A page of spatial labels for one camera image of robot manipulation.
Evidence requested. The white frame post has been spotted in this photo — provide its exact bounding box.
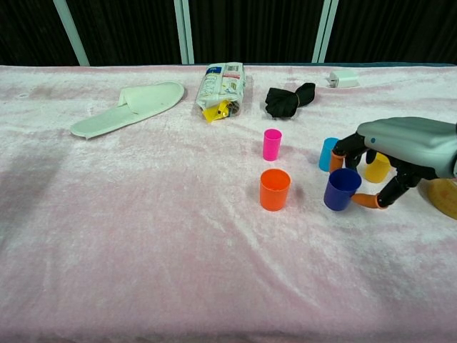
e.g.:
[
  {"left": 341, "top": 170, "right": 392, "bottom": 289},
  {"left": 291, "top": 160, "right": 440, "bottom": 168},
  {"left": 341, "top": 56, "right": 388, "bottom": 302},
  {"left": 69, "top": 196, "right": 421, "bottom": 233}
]
[
  {"left": 311, "top": 0, "right": 339, "bottom": 64},
  {"left": 53, "top": 0, "right": 90, "bottom": 67},
  {"left": 174, "top": 0, "right": 196, "bottom": 65}
]

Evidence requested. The white charger plug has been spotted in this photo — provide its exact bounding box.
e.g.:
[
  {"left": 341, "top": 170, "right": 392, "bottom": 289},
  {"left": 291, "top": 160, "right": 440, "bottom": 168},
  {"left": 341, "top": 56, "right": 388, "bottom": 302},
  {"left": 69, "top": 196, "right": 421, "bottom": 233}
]
[{"left": 325, "top": 69, "right": 360, "bottom": 89}]

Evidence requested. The purple plastic cup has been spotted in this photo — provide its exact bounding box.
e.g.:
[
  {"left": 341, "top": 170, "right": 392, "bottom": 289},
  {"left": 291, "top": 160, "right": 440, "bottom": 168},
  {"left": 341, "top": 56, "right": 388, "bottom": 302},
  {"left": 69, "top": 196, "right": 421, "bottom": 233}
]
[{"left": 323, "top": 168, "right": 362, "bottom": 212}]

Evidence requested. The pink velvet table cloth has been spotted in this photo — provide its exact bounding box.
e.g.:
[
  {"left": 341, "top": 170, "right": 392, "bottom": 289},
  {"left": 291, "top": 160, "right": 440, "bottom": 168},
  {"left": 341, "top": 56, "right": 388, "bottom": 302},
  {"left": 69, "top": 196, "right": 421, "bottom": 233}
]
[{"left": 0, "top": 64, "right": 457, "bottom": 343}]

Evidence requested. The yellowish tape roll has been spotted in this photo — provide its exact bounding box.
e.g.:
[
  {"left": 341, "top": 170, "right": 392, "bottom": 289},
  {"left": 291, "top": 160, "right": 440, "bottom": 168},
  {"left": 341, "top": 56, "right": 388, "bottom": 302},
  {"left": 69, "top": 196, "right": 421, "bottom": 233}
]
[{"left": 426, "top": 177, "right": 457, "bottom": 217}]

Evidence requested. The blue plastic cup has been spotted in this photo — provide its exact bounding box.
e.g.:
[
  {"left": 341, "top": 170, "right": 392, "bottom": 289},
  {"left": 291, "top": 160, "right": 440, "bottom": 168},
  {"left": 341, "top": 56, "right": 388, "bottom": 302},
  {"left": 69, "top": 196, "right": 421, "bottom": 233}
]
[{"left": 318, "top": 137, "right": 340, "bottom": 172}]

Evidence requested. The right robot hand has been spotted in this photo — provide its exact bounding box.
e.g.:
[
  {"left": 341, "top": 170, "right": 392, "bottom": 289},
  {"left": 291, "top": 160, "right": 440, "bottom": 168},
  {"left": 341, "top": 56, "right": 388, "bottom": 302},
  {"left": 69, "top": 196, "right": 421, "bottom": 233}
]
[{"left": 330, "top": 116, "right": 457, "bottom": 210}]

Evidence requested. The orange plastic cup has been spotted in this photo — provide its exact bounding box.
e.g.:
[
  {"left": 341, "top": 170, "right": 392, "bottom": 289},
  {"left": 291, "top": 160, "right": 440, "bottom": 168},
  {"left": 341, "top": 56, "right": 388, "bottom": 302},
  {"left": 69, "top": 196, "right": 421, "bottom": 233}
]
[{"left": 259, "top": 169, "right": 292, "bottom": 212}]

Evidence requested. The white snack package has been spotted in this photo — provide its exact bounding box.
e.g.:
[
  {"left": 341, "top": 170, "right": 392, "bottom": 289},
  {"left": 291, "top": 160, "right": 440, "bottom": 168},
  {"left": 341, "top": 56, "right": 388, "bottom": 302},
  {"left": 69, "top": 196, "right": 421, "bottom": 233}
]
[{"left": 194, "top": 62, "right": 247, "bottom": 124}]

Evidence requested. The white disposable slipper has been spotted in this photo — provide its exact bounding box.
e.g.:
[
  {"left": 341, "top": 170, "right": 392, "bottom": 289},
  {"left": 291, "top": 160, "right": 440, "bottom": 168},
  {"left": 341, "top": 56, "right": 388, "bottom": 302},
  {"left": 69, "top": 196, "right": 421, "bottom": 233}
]
[{"left": 69, "top": 81, "right": 186, "bottom": 140}]

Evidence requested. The yellow plastic cup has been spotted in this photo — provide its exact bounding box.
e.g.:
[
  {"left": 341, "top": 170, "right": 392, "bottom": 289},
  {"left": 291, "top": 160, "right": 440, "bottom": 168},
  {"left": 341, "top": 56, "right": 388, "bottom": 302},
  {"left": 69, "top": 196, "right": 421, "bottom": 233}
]
[{"left": 363, "top": 152, "right": 392, "bottom": 184}]

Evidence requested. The black cloth bundle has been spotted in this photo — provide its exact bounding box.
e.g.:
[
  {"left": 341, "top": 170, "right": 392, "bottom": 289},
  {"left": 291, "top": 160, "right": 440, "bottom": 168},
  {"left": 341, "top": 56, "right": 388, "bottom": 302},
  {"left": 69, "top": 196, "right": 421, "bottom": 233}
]
[{"left": 263, "top": 82, "right": 317, "bottom": 120}]

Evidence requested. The pink plastic cup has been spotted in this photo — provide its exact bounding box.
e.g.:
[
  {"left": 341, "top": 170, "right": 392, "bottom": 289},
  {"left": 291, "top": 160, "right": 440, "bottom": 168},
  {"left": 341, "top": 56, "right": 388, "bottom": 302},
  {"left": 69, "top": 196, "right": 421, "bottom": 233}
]
[{"left": 263, "top": 129, "right": 283, "bottom": 161}]

